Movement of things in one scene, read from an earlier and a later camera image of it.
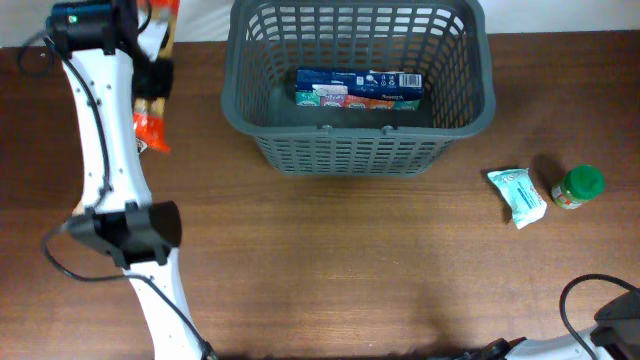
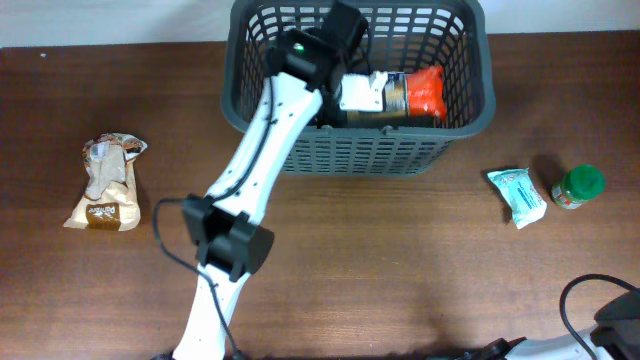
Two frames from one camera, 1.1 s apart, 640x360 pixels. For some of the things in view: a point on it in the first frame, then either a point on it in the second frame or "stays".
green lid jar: [579, 184] stays
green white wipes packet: [525, 200] stays
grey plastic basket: [359, 88] stays
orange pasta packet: [149, 128] → [411, 98]
